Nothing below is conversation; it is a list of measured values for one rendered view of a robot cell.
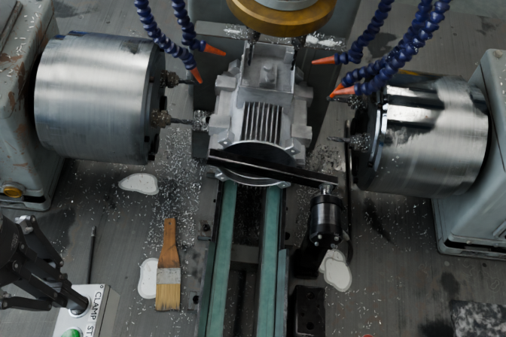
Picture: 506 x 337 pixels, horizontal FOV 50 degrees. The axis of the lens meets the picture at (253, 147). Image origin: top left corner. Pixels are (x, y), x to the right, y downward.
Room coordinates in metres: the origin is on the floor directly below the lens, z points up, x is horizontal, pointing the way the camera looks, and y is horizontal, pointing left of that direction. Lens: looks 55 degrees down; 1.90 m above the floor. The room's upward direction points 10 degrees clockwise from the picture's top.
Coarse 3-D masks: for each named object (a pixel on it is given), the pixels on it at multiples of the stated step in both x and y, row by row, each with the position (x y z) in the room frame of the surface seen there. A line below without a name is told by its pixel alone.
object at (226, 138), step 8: (232, 64) 0.76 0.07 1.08; (240, 64) 0.76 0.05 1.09; (232, 72) 0.75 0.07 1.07; (296, 72) 0.76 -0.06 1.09; (296, 80) 0.75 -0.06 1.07; (224, 136) 0.58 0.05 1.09; (232, 136) 0.58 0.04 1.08; (224, 144) 0.57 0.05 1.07; (288, 144) 0.58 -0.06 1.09; (296, 144) 0.59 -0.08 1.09; (288, 152) 0.58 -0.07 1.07; (296, 152) 0.58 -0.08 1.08; (216, 176) 0.57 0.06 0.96; (224, 176) 0.57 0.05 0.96; (280, 184) 0.58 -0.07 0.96; (288, 184) 0.58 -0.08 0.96
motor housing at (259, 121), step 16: (224, 96) 0.69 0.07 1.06; (224, 112) 0.65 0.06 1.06; (240, 112) 0.64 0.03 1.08; (256, 112) 0.64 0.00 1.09; (272, 112) 0.64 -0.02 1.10; (304, 112) 0.68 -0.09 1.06; (240, 128) 0.60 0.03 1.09; (256, 128) 0.59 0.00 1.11; (272, 128) 0.60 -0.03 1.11; (288, 128) 0.63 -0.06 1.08; (240, 144) 0.66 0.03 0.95; (256, 144) 0.67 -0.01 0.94; (272, 144) 0.57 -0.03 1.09; (272, 160) 0.63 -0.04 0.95; (288, 160) 0.62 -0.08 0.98; (304, 160) 0.58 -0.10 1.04; (240, 176) 0.59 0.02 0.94; (256, 176) 0.59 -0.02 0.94
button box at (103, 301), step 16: (80, 288) 0.27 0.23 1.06; (96, 288) 0.27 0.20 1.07; (96, 304) 0.24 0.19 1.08; (112, 304) 0.26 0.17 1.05; (64, 320) 0.22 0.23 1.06; (80, 320) 0.22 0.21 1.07; (96, 320) 0.22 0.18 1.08; (112, 320) 0.23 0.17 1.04; (80, 336) 0.19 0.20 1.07; (96, 336) 0.20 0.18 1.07
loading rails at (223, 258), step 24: (264, 192) 0.60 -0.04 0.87; (216, 216) 0.50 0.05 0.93; (264, 216) 0.52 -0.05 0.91; (216, 240) 0.48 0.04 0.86; (264, 240) 0.47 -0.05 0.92; (288, 240) 0.52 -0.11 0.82; (216, 264) 0.40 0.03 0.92; (240, 264) 0.44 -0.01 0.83; (264, 264) 0.42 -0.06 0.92; (216, 288) 0.36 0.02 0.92; (264, 288) 0.37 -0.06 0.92; (192, 312) 0.34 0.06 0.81; (216, 312) 0.31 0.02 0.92; (264, 312) 0.33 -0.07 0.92; (288, 312) 0.37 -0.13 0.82; (216, 336) 0.27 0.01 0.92; (264, 336) 0.28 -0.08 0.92
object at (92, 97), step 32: (96, 32) 0.74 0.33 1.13; (64, 64) 0.62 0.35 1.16; (96, 64) 0.63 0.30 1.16; (128, 64) 0.64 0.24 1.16; (160, 64) 0.71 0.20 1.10; (64, 96) 0.57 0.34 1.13; (96, 96) 0.58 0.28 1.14; (128, 96) 0.59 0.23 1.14; (160, 96) 0.69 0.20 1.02; (64, 128) 0.54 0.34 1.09; (96, 128) 0.54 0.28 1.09; (128, 128) 0.55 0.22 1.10; (96, 160) 0.54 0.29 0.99; (128, 160) 0.54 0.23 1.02
